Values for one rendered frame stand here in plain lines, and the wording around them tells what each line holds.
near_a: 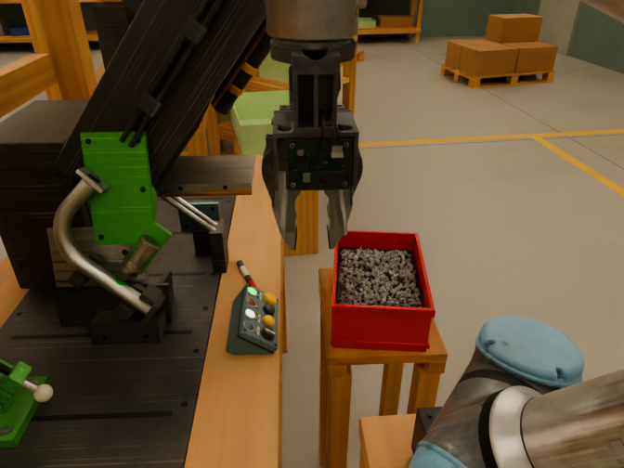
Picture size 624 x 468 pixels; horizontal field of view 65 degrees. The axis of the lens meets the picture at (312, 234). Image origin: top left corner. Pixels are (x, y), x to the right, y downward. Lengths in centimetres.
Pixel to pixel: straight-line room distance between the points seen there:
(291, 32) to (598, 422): 37
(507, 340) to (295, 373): 161
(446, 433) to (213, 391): 48
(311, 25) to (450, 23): 1024
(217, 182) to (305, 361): 129
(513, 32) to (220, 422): 685
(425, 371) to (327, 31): 89
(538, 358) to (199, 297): 72
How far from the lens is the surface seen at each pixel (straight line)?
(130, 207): 97
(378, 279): 115
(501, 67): 687
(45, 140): 107
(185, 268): 120
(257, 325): 95
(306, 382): 212
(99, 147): 97
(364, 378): 214
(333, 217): 51
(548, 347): 62
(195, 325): 103
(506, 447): 49
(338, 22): 40
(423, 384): 119
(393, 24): 969
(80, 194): 96
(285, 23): 40
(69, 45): 175
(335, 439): 129
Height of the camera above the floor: 156
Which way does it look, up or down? 31 degrees down
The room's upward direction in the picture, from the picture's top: straight up
